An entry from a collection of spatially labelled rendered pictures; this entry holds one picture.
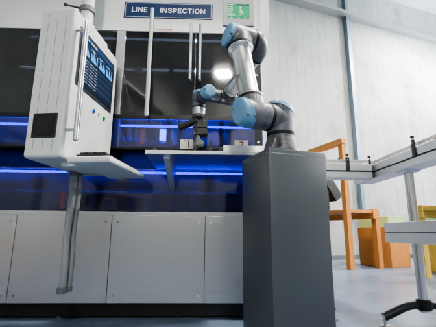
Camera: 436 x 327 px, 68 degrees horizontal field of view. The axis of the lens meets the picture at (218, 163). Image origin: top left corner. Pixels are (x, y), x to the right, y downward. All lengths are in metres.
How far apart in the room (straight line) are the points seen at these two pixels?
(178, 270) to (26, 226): 0.93
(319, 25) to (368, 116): 2.30
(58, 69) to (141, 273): 1.16
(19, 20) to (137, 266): 1.79
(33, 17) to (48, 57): 0.91
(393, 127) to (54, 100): 7.60
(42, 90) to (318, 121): 5.99
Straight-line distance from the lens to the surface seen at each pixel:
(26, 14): 2.72
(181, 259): 1.98
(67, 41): 1.80
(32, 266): 2.21
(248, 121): 1.28
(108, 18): 2.52
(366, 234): 5.79
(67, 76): 1.71
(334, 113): 7.42
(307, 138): 6.81
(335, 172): 2.28
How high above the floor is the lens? 0.48
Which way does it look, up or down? 12 degrees up
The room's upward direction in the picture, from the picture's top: straight up
